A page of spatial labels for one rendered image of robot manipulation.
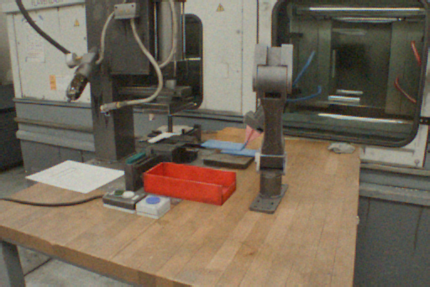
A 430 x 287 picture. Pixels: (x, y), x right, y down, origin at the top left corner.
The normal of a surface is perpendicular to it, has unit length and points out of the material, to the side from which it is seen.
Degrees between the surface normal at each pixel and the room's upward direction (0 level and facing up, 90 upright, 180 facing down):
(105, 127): 90
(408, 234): 90
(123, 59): 90
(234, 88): 90
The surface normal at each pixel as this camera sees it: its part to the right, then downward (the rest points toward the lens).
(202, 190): -0.38, 0.25
